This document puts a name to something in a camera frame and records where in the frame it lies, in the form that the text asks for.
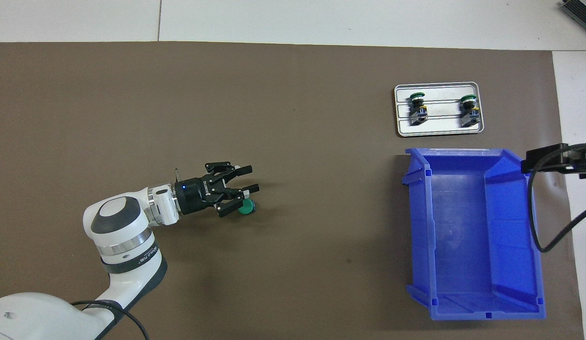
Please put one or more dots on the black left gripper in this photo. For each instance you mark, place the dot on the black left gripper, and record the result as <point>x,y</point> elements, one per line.
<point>196,196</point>

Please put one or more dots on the green push button switch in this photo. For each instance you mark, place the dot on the green push button switch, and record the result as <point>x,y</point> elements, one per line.
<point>469,113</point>
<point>248,208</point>
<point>419,113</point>

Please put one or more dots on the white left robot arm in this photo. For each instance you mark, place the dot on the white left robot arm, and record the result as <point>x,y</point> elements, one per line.
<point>118,222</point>

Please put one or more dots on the brown table mat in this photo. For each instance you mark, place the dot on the brown table mat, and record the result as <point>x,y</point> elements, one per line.
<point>321,141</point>

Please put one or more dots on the grey metal tray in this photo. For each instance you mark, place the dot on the grey metal tray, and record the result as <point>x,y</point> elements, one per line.
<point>444,128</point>

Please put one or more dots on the blue plastic storage bin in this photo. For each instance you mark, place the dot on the blue plastic storage bin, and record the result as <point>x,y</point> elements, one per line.
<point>463,236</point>

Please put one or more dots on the grey ribbed metal device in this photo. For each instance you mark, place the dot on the grey ribbed metal device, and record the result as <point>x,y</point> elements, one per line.
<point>583,12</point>

